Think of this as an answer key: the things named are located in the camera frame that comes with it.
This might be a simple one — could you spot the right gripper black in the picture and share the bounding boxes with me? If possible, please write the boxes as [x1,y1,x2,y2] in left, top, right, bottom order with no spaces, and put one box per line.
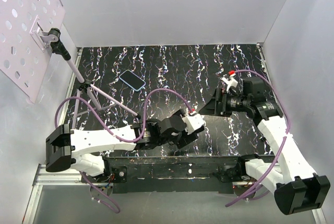
[198,87,249,117]

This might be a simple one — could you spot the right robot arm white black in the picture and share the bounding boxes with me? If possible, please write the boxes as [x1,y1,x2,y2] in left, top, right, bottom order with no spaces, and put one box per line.
[199,88,330,215]

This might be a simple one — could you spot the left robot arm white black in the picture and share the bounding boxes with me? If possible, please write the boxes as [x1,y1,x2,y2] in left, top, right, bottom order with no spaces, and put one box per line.
[46,110,205,182]

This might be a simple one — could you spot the blue phone on table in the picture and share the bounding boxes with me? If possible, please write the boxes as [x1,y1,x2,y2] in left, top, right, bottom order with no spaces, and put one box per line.
[119,70,146,92]

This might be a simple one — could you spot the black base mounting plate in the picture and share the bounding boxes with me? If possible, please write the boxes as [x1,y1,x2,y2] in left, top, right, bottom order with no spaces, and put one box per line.
[81,156,261,195]

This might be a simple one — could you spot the tripod stand lilac black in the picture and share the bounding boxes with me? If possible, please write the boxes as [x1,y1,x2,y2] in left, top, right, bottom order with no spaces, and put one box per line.
[47,28,141,119]

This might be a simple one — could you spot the perforated lilac metal plate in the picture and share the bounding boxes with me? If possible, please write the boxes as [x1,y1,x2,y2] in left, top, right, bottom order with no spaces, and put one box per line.
[1,0,65,102]

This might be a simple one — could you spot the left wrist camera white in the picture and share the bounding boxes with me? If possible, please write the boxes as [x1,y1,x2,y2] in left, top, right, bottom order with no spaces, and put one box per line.
[182,114,205,135]

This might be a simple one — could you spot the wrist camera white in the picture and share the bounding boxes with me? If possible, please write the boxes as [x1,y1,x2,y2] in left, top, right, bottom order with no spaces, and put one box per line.
[221,70,238,92]
[182,114,205,135]

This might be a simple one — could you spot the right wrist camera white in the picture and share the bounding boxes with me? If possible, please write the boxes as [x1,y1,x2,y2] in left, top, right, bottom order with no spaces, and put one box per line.
[221,70,238,92]

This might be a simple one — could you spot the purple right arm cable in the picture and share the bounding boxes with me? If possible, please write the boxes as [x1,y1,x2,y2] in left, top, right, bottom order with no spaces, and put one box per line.
[224,69,292,208]

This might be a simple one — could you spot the aluminium frame rail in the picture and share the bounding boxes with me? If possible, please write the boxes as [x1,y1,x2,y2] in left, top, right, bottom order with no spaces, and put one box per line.
[22,164,88,223]

